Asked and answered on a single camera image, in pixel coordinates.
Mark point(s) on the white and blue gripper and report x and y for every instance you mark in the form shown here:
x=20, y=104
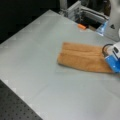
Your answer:
x=111, y=53

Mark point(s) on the tan terry cloth towel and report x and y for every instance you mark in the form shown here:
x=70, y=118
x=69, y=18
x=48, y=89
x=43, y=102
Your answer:
x=83, y=57

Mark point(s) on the orange clamp near arm base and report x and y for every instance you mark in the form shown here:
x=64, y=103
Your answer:
x=81, y=26

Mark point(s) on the black perforated optical breadboard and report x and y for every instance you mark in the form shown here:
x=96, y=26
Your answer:
x=14, y=108

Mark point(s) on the aluminium frame rail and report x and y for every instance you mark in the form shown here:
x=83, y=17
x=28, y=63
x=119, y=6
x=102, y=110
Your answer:
x=87, y=12

